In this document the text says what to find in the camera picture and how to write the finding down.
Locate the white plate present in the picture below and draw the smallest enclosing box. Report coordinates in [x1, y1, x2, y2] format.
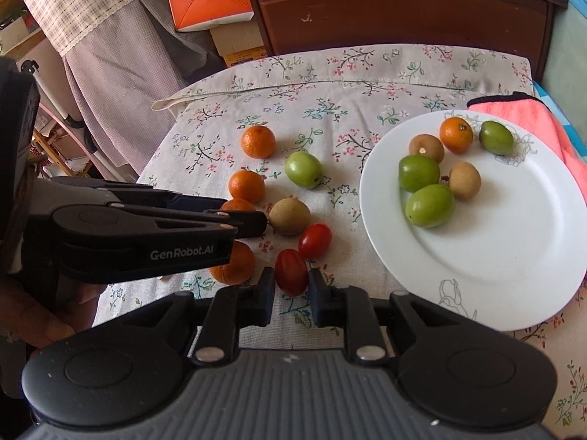
[359, 110, 587, 332]

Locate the person's left hand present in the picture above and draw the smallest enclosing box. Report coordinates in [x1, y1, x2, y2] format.
[0, 275, 99, 349]

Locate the red cherry tomato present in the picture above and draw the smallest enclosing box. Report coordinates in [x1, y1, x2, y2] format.
[274, 249, 309, 296]
[298, 223, 333, 260]

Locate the wooden shelf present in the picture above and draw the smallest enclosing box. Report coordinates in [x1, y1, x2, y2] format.
[28, 128, 83, 179]

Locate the pink towel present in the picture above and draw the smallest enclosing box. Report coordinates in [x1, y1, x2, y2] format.
[467, 92, 587, 177]

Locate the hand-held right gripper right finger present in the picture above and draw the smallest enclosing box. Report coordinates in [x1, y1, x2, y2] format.
[309, 268, 487, 363]

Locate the green jujube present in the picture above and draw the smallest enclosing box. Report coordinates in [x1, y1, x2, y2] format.
[479, 120, 514, 155]
[284, 151, 324, 190]
[404, 184, 456, 228]
[398, 155, 441, 193]

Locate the floral cloth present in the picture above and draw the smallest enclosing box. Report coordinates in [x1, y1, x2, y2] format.
[92, 43, 587, 432]

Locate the checked fabric cover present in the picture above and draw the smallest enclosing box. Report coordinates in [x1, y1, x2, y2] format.
[11, 0, 221, 175]

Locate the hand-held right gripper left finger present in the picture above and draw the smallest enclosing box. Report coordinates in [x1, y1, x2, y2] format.
[105, 267, 276, 363]

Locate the brown longan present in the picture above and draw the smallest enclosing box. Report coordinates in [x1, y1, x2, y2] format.
[269, 197, 311, 237]
[448, 162, 482, 201]
[408, 133, 445, 164]

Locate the orange mandarin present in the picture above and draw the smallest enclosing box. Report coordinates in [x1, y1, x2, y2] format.
[220, 198, 256, 214]
[228, 169, 266, 204]
[210, 239, 256, 285]
[241, 125, 277, 159]
[439, 117, 474, 154]

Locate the brown wooden nightstand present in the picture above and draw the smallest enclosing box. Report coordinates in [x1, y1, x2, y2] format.
[222, 0, 569, 83]

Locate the cardboard box with yellow label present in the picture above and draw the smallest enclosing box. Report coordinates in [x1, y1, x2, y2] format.
[208, 21, 269, 67]

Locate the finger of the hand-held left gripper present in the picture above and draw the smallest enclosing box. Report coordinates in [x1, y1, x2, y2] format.
[98, 183, 230, 214]
[158, 210, 269, 241]

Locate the green sheet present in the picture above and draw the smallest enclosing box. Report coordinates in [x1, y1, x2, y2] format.
[543, 4, 587, 102]

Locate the white pole with black clamp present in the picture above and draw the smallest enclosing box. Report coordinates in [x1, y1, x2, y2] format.
[21, 59, 111, 179]

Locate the pink pole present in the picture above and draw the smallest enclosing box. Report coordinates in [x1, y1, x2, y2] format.
[39, 103, 88, 166]

